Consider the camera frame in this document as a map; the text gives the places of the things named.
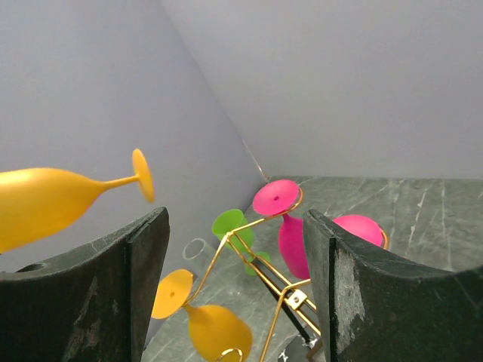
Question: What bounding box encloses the back pink wine glass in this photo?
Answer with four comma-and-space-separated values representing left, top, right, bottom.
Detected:
252, 179, 310, 280

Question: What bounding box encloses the green wine glass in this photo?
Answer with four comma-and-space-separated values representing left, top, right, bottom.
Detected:
205, 209, 270, 278

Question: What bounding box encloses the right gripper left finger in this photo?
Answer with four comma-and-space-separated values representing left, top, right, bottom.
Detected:
1, 207, 170, 361

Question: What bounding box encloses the orange wine glass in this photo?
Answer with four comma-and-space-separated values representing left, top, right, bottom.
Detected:
152, 269, 253, 361
1, 149, 155, 253

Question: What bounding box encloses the gold wire wine glass rack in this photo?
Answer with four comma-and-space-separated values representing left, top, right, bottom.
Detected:
188, 186, 389, 361

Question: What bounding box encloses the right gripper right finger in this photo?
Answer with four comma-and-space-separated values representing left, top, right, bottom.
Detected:
303, 210, 482, 361

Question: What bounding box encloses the clear wine glass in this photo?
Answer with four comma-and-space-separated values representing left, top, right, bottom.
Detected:
183, 238, 216, 277

